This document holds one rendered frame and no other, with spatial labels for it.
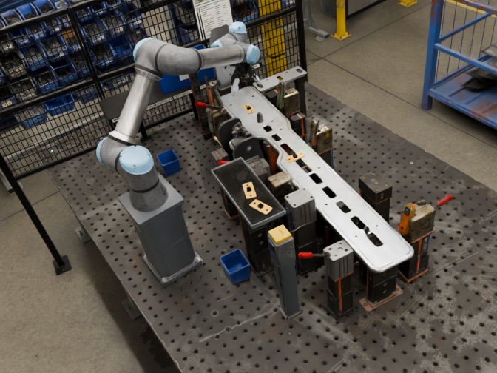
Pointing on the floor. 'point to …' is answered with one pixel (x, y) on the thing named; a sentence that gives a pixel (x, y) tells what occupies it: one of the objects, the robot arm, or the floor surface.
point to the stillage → (484, 65)
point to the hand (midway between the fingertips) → (245, 90)
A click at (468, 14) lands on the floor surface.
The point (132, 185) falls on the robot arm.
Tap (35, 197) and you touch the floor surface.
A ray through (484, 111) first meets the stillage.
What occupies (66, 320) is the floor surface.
